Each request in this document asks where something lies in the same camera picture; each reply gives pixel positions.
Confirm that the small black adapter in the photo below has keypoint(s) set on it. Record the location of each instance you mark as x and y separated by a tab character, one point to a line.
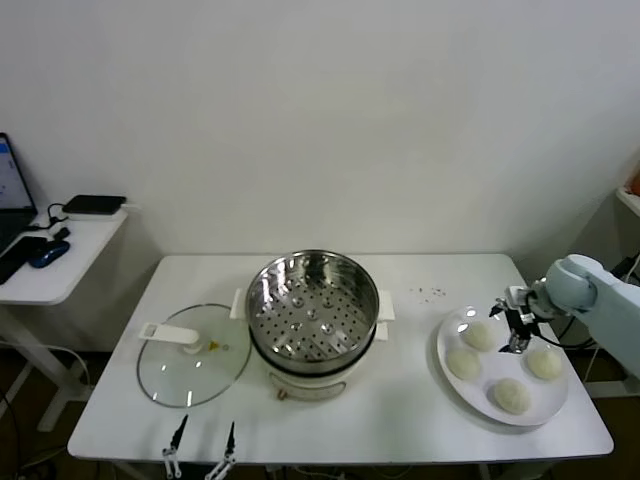
61	233

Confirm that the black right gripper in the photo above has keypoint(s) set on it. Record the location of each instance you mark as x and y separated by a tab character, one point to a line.
521	312

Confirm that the large white plate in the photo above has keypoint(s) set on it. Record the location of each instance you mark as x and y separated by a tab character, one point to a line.
525	411

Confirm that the white steamed baozi bun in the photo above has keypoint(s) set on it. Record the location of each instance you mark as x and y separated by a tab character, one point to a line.
479	336
511	396
544	364
463	364

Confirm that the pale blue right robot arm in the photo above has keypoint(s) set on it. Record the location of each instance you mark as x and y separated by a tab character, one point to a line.
600	295

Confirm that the blue computer mouse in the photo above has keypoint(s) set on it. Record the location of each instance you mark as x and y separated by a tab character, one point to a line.
50	252

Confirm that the dark crumbs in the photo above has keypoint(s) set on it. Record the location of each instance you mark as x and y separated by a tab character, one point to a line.
427	292

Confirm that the stainless steel steamer basket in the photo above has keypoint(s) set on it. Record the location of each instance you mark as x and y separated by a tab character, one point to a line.
352	280

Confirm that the black laptop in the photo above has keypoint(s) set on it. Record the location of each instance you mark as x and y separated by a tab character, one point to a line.
12	180

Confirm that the white shelf board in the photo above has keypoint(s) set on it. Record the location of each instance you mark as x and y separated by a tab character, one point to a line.
631	202

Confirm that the orange object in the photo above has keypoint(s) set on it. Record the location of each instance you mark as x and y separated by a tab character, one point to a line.
635	185

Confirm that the flat black box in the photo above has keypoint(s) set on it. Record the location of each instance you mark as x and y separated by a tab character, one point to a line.
95	203

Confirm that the white stand foot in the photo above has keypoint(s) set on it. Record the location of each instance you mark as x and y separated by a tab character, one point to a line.
612	389

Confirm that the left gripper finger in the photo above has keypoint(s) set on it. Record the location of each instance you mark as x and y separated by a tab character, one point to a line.
231	440
179	436

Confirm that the white side desk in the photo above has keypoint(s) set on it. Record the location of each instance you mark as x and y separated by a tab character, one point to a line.
85	250

